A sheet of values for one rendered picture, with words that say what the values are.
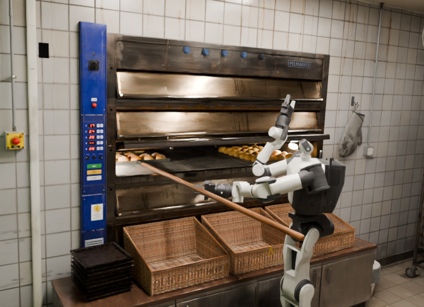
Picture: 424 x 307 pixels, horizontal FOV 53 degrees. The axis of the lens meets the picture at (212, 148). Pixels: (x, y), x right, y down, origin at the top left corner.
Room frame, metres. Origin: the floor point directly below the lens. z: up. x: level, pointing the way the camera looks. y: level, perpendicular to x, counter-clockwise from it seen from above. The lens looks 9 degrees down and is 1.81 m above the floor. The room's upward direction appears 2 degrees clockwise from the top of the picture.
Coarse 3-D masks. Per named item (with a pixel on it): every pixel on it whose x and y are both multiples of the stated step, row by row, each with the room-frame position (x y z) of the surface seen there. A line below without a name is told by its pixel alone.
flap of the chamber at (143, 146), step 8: (328, 136) 3.51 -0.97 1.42; (128, 144) 2.60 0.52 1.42; (136, 144) 2.62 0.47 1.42; (144, 144) 2.65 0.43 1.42; (152, 144) 2.68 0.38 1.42; (160, 144) 2.71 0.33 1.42; (168, 144) 2.74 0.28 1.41; (176, 144) 2.77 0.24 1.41; (184, 144) 2.80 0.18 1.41; (192, 144) 2.83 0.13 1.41; (200, 144) 2.86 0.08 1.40; (208, 144) 2.89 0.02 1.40; (216, 144) 2.96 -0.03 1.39; (224, 144) 3.06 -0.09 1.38; (232, 144) 3.17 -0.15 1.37
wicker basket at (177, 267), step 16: (144, 224) 2.77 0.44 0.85; (160, 224) 2.83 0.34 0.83; (176, 224) 2.89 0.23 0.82; (192, 224) 2.96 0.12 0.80; (128, 240) 2.61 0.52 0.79; (144, 240) 2.74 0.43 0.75; (160, 240) 2.80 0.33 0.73; (176, 240) 2.86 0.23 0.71; (192, 240) 2.93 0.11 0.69; (208, 240) 2.80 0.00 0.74; (144, 256) 2.72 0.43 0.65; (160, 256) 2.77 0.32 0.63; (192, 256) 2.88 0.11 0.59; (208, 256) 2.80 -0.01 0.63; (224, 256) 2.57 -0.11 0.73; (144, 272) 2.38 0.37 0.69; (160, 272) 2.33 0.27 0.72; (176, 272) 2.39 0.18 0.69; (192, 272) 2.45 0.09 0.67; (208, 272) 2.63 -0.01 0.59; (224, 272) 2.57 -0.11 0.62; (144, 288) 2.38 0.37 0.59; (160, 288) 2.33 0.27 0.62; (176, 288) 2.39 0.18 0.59
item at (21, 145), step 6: (6, 132) 2.30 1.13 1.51; (12, 132) 2.32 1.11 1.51; (18, 132) 2.34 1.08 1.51; (24, 132) 2.35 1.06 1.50; (6, 138) 2.30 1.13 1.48; (12, 138) 2.32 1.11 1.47; (18, 138) 2.33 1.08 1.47; (24, 138) 2.35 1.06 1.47; (6, 144) 2.30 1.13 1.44; (12, 144) 2.32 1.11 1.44; (18, 144) 2.33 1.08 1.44; (24, 144) 2.35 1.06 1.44
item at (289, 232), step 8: (152, 168) 2.97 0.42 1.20; (168, 176) 2.75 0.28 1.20; (184, 184) 2.57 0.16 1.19; (192, 184) 2.52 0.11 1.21; (200, 192) 2.40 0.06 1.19; (208, 192) 2.34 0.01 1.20; (216, 200) 2.26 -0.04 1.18; (224, 200) 2.20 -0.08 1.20; (232, 208) 2.13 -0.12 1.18; (240, 208) 2.07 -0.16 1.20; (256, 216) 1.96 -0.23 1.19; (272, 224) 1.86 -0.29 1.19; (280, 224) 1.83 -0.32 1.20; (288, 232) 1.77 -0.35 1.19; (296, 232) 1.74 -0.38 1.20
